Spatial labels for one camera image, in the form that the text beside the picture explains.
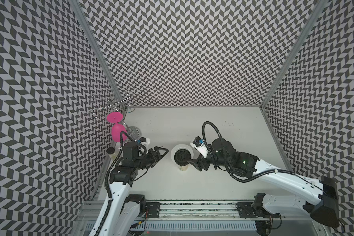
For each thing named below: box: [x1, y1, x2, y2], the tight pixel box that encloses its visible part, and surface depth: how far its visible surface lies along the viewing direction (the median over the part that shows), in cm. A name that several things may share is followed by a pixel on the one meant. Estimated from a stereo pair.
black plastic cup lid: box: [174, 148, 192, 167], surface depth 74 cm
